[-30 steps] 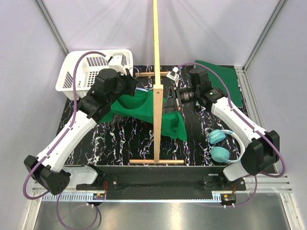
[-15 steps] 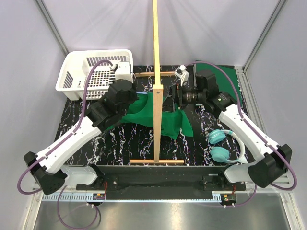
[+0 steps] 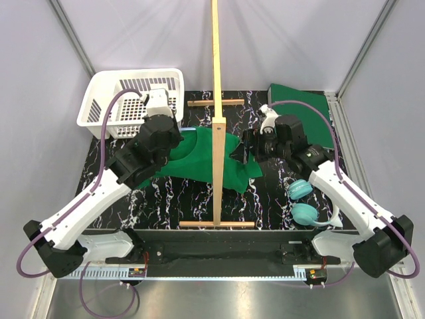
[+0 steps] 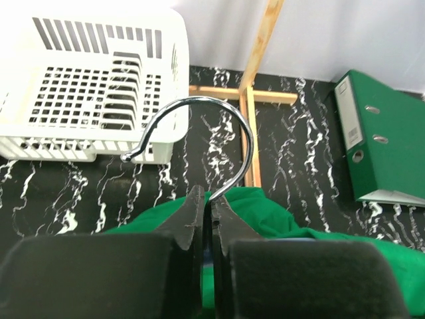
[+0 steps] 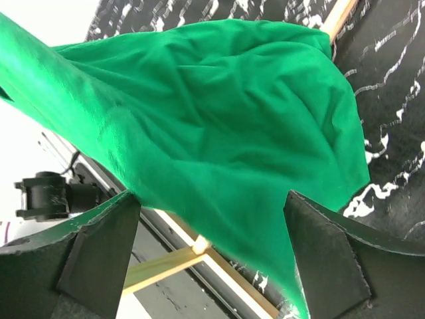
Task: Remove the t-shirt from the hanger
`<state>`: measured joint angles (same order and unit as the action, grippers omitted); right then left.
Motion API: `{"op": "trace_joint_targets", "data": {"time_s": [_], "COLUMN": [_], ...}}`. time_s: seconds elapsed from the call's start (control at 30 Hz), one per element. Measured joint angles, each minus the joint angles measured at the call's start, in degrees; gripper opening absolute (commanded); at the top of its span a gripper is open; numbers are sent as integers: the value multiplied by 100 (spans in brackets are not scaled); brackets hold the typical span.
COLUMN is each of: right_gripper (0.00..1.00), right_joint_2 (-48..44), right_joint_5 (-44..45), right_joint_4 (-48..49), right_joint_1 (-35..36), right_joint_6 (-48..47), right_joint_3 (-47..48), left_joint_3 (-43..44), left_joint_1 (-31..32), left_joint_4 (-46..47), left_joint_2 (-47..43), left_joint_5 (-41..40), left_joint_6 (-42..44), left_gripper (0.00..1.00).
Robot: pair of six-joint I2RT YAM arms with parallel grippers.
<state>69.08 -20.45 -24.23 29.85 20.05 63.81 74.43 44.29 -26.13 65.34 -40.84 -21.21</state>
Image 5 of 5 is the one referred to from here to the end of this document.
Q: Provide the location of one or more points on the black marble pattern mat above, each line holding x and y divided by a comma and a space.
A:
381, 52

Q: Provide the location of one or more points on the green t shirt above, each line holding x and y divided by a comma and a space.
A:
213, 121

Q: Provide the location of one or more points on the wooden hanger stand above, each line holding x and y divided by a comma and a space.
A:
151, 272

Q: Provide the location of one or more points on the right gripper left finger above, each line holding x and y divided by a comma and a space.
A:
75, 269

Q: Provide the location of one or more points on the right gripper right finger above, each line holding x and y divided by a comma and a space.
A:
350, 270

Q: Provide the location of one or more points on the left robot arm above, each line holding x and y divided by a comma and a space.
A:
48, 197

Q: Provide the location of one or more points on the black front rail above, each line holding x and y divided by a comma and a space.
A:
197, 293

